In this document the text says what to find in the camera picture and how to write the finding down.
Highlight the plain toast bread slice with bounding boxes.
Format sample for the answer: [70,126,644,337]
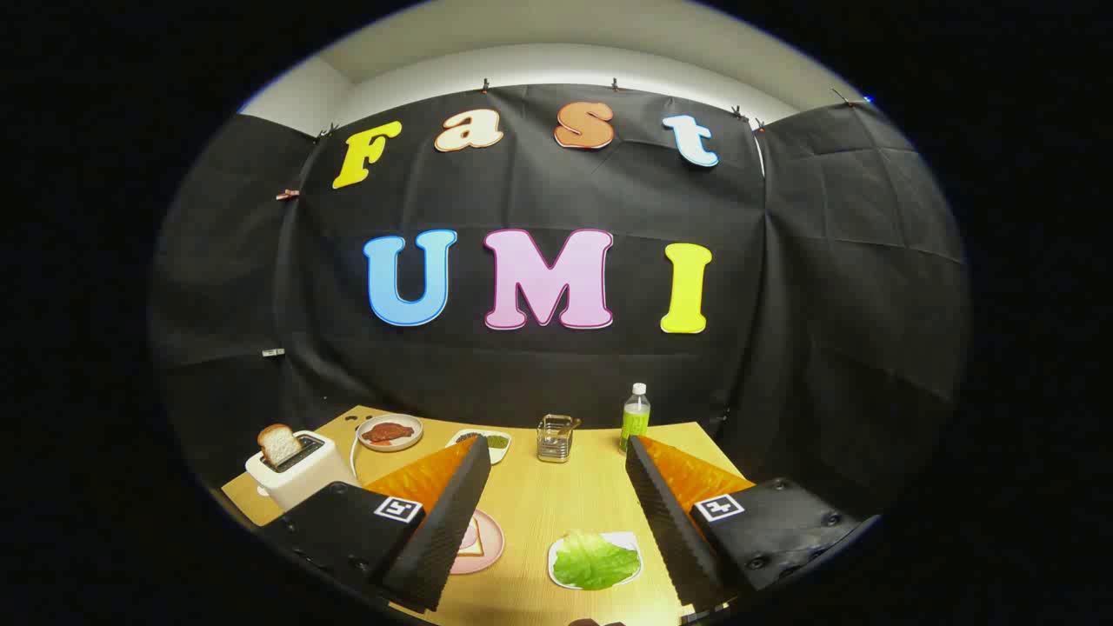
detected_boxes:
[257,423,303,468]

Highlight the green label drink bottle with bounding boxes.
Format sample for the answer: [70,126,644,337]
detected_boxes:
[619,383,651,455]

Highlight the white square plate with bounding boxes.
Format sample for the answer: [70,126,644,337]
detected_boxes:
[548,530,644,592]

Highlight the pink round plate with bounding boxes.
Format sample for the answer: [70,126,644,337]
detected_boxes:
[448,509,505,576]

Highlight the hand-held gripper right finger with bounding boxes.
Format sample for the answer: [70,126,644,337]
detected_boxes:
[624,435,883,609]

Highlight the white toaster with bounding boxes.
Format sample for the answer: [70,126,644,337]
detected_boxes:
[245,430,357,511]

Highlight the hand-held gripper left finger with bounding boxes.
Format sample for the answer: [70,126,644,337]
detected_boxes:
[261,435,492,614]

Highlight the white divided bean dish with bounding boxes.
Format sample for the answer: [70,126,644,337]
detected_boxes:
[446,429,512,465]

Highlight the green lettuce leaf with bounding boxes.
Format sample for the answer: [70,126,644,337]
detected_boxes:
[553,529,642,590]

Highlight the round beige plate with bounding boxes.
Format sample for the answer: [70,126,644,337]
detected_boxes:
[357,414,424,453]

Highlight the metal wire holder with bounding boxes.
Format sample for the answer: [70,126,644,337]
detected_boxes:
[537,415,582,463]

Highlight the black backdrop cloth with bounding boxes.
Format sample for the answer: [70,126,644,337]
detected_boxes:
[148,83,970,523]

